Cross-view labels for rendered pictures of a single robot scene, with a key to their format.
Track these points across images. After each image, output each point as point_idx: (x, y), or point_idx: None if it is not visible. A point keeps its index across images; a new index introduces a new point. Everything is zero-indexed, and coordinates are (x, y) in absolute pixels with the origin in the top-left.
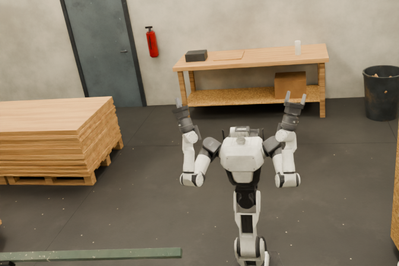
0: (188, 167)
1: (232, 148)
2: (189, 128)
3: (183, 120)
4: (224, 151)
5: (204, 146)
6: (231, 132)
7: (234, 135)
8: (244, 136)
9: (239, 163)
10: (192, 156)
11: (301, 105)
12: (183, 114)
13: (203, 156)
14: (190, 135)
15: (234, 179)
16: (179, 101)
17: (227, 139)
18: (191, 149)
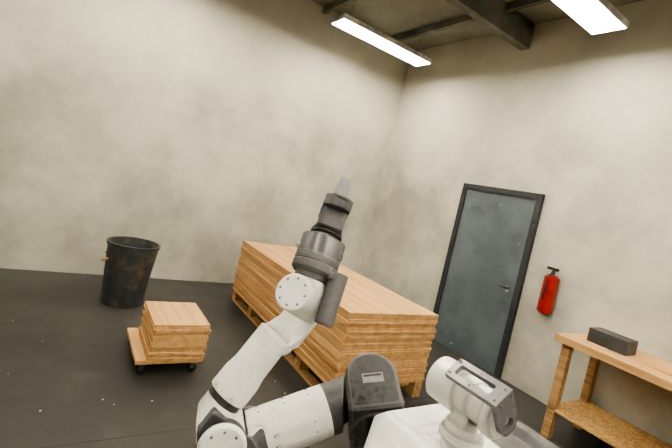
0: (225, 374)
1: (405, 439)
2: (309, 263)
3: (309, 232)
4: (378, 427)
5: (347, 370)
6: (434, 369)
7: (439, 392)
8: (503, 444)
9: None
10: (261, 352)
11: None
12: (319, 217)
13: (319, 396)
14: (292, 281)
15: None
16: (345, 190)
17: (436, 407)
18: (288, 340)
